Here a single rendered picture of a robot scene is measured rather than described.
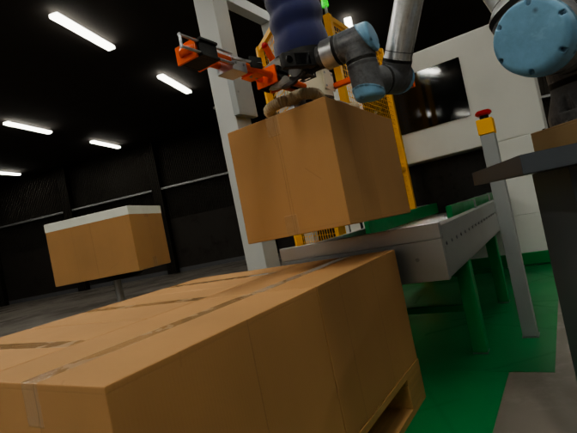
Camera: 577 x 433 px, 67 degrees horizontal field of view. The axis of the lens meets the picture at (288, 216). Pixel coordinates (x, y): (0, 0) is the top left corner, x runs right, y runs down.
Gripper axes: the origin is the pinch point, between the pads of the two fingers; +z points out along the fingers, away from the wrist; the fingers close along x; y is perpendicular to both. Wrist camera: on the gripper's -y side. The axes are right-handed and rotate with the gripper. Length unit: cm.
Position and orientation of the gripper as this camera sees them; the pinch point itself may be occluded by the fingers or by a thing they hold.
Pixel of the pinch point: (268, 77)
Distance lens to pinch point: 152.8
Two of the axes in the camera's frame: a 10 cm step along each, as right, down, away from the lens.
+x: -2.0, -9.8, 0.2
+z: -8.2, 1.8, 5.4
